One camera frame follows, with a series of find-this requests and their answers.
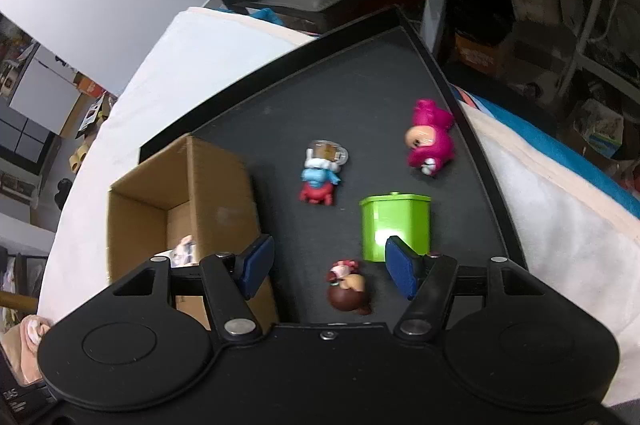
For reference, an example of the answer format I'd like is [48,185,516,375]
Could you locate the green plastic lidded container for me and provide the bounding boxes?
[359,192,431,263]

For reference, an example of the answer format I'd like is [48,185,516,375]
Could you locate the brown-haired small figurine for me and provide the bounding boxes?
[326,259,371,315]

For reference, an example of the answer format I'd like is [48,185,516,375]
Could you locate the magenta dinosaur costume figurine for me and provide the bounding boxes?
[405,99,456,177]

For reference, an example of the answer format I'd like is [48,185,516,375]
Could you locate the lavender block figurine toy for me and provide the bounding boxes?
[156,235,198,268]

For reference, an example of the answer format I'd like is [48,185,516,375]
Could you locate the brown cardboard box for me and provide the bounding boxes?
[106,132,281,331]

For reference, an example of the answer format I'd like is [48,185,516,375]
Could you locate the blue figurine with beer mug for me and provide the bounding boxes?
[299,139,349,206]

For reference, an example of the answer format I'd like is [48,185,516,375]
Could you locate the black tray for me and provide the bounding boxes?
[140,8,525,323]

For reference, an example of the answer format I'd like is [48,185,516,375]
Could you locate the white bed blanket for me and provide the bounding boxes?
[38,7,639,405]

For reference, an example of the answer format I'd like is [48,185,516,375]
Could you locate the yellow slippers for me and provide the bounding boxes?
[68,140,92,174]

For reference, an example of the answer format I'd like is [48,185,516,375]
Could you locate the orange cardboard box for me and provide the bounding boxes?
[454,34,511,78]

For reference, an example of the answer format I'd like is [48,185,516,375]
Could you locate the blue blanket edge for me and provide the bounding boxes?
[450,85,639,217]

